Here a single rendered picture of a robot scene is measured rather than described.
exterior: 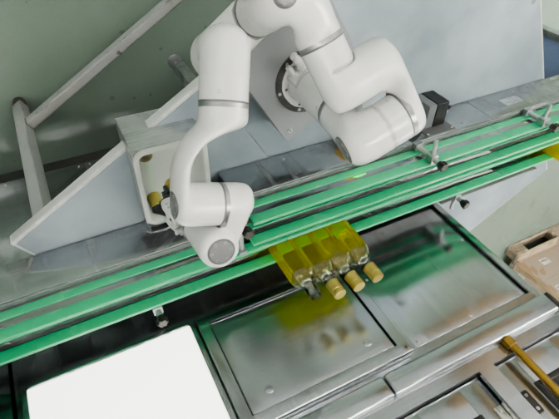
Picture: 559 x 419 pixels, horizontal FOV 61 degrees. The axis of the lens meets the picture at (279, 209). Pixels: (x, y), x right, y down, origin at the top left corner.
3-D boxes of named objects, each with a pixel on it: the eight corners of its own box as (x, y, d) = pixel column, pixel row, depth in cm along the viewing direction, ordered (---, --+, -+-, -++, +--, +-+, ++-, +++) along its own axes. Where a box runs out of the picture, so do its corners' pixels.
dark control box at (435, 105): (407, 116, 152) (423, 130, 147) (412, 94, 147) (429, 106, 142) (427, 110, 155) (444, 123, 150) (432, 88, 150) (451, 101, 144)
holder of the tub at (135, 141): (142, 220, 128) (150, 239, 123) (121, 134, 110) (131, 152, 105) (202, 202, 134) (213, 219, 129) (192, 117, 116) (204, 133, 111)
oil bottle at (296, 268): (260, 239, 136) (296, 293, 122) (260, 225, 132) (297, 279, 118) (278, 234, 138) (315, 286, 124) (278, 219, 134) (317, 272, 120)
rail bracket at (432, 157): (408, 149, 142) (437, 174, 134) (413, 128, 137) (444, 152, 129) (418, 145, 144) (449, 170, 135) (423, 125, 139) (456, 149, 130)
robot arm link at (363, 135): (308, 106, 96) (348, 145, 85) (363, 73, 96) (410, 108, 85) (321, 140, 103) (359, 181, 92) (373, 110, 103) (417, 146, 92)
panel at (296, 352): (22, 392, 114) (41, 544, 92) (18, 386, 112) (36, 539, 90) (340, 266, 145) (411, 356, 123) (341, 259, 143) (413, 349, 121)
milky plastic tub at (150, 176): (139, 207, 125) (148, 228, 119) (121, 135, 109) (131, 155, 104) (201, 188, 131) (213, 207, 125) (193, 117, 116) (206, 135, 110)
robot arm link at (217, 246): (210, 191, 77) (262, 191, 81) (190, 170, 85) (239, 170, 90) (200, 273, 82) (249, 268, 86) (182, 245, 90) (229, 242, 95)
